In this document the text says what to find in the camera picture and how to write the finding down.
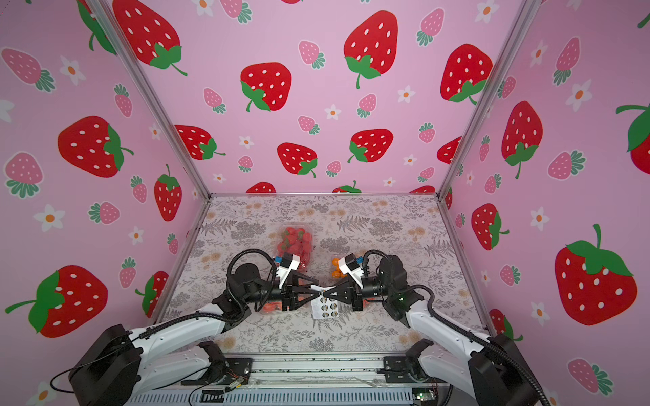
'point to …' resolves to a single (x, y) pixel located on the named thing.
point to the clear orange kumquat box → (337, 273)
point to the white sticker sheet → (323, 307)
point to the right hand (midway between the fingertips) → (325, 301)
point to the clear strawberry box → (297, 238)
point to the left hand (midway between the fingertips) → (318, 290)
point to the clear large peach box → (272, 306)
